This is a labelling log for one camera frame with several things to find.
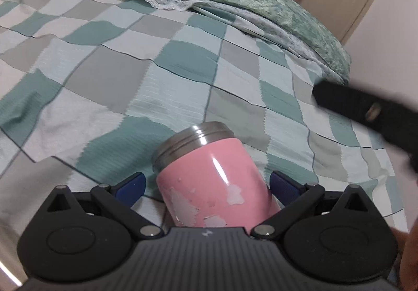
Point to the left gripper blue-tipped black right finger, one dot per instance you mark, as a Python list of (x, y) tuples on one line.
[(338, 237)]

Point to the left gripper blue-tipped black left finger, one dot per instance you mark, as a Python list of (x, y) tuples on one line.
[(81, 236)]

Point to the pink steel cup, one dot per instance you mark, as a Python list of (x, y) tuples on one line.
[(207, 179)]

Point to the person's right hand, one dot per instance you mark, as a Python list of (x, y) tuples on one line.
[(408, 249)]

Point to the silver steel thermos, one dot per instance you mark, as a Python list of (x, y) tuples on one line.
[(12, 273)]

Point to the checkered green bed sheet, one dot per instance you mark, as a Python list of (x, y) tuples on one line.
[(90, 88)]

